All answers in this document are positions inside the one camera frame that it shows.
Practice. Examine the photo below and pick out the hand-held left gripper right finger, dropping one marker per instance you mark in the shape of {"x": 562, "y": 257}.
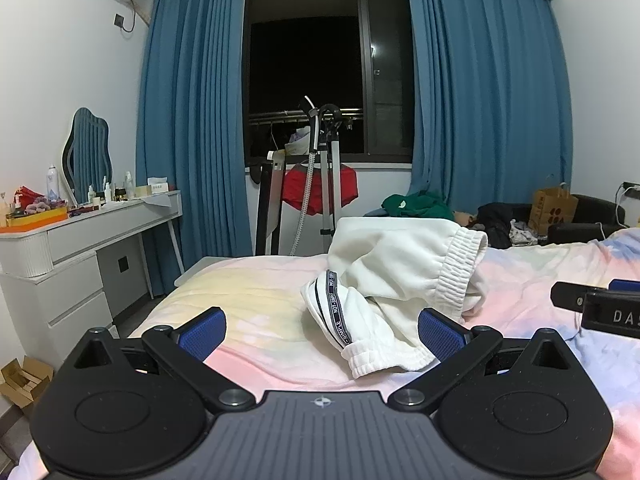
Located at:
{"x": 440, "y": 332}

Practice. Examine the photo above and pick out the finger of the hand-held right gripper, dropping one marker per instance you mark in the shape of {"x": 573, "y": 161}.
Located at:
{"x": 625, "y": 285}
{"x": 570, "y": 296}

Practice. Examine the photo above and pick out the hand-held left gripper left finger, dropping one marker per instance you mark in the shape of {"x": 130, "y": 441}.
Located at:
{"x": 202, "y": 332}

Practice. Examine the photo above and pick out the white pants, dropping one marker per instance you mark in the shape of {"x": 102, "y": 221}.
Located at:
{"x": 395, "y": 265}

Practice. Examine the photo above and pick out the dark clothes pile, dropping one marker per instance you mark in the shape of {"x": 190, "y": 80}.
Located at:
{"x": 497, "y": 220}

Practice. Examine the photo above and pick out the pastel duvet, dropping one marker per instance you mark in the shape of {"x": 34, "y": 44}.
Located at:
{"x": 250, "y": 285}

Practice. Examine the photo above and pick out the black sofa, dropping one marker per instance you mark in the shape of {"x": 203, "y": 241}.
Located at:
{"x": 590, "y": 215}

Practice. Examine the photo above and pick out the white patterned cloth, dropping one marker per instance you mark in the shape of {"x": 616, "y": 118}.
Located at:
{"x": 522, "y": 232}

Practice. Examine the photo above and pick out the brown paper bag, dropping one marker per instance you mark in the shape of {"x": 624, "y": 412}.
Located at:
{"x": 552, "y": 207}

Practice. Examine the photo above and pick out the beige plush toy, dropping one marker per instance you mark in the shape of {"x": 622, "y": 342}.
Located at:
{"x": 467, "y": 219}

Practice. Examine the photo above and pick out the green clothing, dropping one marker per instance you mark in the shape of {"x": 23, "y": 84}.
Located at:
{"x": 417, "y": 205}

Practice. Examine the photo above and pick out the folded black framed board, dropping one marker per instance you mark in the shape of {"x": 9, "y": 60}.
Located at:
{"x": 264, "y": 200}

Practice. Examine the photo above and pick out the white dressing table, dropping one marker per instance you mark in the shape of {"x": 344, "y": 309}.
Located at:
{"x": 75, "y": 260}

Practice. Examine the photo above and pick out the tissue box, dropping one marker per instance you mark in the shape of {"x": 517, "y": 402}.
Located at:
{"x": 155, "y": 186}

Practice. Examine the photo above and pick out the red cloth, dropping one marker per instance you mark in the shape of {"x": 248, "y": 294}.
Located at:
{"x": 345, "y": 185}

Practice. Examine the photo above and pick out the cardboard box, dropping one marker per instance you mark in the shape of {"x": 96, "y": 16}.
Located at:
{"x": 22, "y": 380}

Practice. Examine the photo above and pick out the blue curtain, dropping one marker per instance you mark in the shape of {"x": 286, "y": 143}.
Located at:
{"x": 490, "y": 85}
{"x": 195, "y": 135}

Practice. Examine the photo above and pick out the orange tray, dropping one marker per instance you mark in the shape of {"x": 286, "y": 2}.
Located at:
{"x": 35, "y": 220}

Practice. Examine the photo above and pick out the garment steamer stand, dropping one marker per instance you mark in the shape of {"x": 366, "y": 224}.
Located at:
{"x": 327, "y": 160}

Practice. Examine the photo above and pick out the wavy framed mirror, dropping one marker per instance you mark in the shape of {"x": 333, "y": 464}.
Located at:
{"x": 90, "y": 155}

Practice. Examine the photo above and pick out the white spray bottle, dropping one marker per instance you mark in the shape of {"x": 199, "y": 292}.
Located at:
{"x": 53, "y": 182}

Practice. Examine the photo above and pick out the white hanging cloth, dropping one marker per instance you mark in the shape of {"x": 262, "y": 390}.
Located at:
{"x": 299, "y": 142}

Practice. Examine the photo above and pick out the red pouch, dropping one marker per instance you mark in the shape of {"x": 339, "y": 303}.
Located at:
{"x": 27, "y": 194}

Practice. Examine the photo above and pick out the dark window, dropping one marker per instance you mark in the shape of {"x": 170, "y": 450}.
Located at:
{"x": 305, "y": 45}

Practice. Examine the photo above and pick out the wall socket with charger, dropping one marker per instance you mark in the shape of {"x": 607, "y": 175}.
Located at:
{"x": 631, "y": 187}

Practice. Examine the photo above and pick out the grey wall socket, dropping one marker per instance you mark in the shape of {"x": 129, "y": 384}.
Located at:
{"x": 119, "y": 19}

